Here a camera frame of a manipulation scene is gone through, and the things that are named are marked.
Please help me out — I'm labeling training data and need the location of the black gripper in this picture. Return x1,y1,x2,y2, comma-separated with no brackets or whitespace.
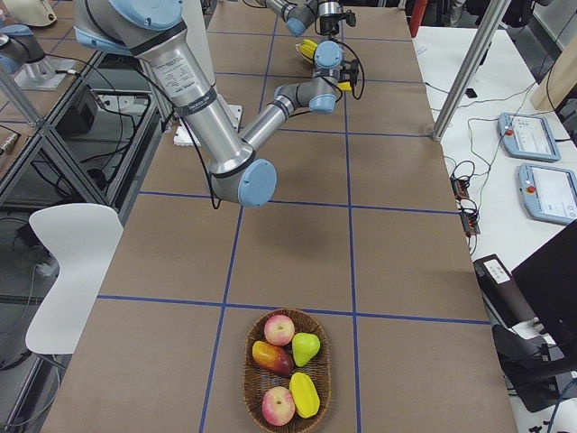
338,60,360,88
315,10,356,37

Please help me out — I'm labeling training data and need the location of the yellow banana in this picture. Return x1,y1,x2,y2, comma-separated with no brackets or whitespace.
338,81,353,92
298,39,317,51
297,41,317,62

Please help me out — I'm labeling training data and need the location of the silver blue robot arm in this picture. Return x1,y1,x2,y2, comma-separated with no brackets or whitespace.
257,0,357,37
74,0,360,207

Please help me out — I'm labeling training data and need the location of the grey square plate orange rim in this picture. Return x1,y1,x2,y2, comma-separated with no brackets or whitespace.
295,39,319,68

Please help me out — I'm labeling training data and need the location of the brown wicker basket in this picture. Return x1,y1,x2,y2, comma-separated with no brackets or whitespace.
243,309,332,432

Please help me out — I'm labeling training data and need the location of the far teach pendant tablet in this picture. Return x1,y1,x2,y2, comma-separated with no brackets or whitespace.
498,112,561,162

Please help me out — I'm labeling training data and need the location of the teach pendant tablet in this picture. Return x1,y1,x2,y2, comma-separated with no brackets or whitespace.
498,112,561,162
517,163,576,226

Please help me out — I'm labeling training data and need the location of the near teach pendant tablet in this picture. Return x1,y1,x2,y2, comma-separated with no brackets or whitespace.
517,163,576,226

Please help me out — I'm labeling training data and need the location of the red pink apple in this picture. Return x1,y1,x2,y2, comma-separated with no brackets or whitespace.
263,314,295,346
261,386,296,427

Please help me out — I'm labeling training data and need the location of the green apple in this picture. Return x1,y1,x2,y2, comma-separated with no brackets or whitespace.
291,332,321,367

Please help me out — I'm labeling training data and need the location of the black monitor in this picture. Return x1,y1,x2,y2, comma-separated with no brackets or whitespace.
513,222,576,355

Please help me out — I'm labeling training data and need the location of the orange mango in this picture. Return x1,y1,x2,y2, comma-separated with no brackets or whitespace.
252,341,295,377

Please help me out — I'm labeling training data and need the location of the white chair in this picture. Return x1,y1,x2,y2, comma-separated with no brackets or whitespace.
25,203,124,355

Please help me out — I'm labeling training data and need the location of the yellow starfruit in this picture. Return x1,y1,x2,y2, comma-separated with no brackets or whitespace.
289,373,320,419

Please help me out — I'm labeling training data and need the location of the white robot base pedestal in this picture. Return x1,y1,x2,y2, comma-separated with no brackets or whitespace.
174,1,242,159

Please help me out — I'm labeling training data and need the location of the aluminium frame post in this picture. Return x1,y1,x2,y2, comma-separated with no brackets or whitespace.
431,0,510,143

